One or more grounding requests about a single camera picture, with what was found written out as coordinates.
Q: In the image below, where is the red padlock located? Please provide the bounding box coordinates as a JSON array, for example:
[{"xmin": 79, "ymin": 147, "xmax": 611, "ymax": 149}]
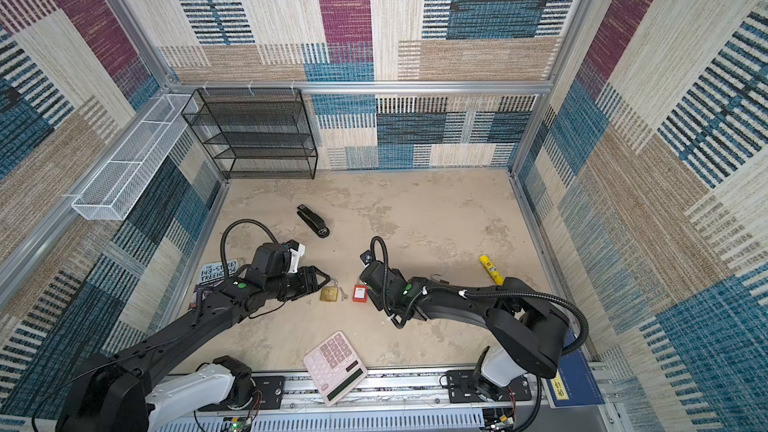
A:
[{"xmin": 352, "ymin": 284, "xmax": 368, "ymax": 303}]

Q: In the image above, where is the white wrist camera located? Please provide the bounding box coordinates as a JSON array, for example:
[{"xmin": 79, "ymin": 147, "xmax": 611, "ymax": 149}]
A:
[
  {"xmin": 360, "ymin": 250, "xmax": 375, "ymax": 266},
  {"xmin": 284, "ymin": 240, "xmax": 306, "ymax": 274}
]

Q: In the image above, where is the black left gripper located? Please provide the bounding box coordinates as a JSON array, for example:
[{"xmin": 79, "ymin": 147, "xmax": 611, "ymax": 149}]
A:
[{"xmin": 265, "ymin": 264, "xmax": 331, "ymax": 301}]

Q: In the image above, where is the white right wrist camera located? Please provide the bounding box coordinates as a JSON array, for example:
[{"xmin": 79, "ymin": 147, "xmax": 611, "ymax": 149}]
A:
[{"xmin": 360, "ymin": 250, "xmax": 375, "ymax": 266}]

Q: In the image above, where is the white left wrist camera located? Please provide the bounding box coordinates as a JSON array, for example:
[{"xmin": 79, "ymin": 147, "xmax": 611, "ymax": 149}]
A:
[{"xmin": 284, "ymin": 240, "xmax": 306, "ymax": 274}]

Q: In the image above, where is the white wire mesh basket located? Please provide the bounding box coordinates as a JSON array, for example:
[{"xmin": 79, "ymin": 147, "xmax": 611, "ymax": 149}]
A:
[{"xmin": 72, "ymin": 94, "xmax": 189, "ymax": 221}]

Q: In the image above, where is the yellow marker pen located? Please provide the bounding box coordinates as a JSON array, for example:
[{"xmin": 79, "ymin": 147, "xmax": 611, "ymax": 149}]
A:
[{"xmin": 479, "ymin": 255, "xmax": 504, "ymax": 286}]

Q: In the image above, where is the blue book with yellow label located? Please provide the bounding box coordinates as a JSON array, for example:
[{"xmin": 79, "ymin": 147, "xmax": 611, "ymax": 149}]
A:
[{"xmin": 543, "ymin": 349, "xmax": 605, "ymax": 409}]

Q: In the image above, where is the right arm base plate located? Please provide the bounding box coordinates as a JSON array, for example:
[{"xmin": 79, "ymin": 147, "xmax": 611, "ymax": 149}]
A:
[{"xmin": 442, "ymin": 369, "xmax": 533, "ymax": 404}]

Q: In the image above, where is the black wire shelf rack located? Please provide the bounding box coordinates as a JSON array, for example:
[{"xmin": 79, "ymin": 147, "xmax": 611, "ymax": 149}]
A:
[{"xmin": 181, "ymin": 88, "xmax": 318, "ymax": 180}]

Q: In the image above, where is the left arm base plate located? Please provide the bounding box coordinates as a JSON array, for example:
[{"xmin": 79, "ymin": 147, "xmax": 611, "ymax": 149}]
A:
[{"xmin": 244, "ymin": 375, "xmax": 286, "ymax": 414}]

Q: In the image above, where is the brass padlock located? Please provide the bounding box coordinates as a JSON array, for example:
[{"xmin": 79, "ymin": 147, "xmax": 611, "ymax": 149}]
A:
[{"xmin": 320, "ymin": 280, "xmax": 340, "ymax": 303}]

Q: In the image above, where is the aluminium mounting rail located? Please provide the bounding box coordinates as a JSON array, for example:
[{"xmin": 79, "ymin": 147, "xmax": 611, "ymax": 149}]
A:
[{"xmin": 101, "ymin": 363, "xmax": 559, "ymax": 415}]

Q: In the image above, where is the pink calculator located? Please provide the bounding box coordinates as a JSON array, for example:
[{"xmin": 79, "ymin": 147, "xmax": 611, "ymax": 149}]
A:
[{"xmin": 303, "ymin": 331, "xmax": 368, "ymax": 406}]

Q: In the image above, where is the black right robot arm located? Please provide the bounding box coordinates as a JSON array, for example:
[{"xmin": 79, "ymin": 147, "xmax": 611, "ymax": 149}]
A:
[{"xmin": 360, "ymin": 236, "xmax": 589, "ymax": 401}]

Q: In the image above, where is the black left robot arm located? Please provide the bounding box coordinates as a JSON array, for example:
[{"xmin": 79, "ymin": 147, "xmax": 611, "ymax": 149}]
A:
[{"xmin": 45, "ymin": 238, "xmax": 331, "ymax": 431}]

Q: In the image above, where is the colourful paperback book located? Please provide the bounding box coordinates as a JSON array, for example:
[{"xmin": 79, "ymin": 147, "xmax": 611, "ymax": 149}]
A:
[{"xmin": 189, "ymin": 262, "xmax": 225, "ymax": 309}]

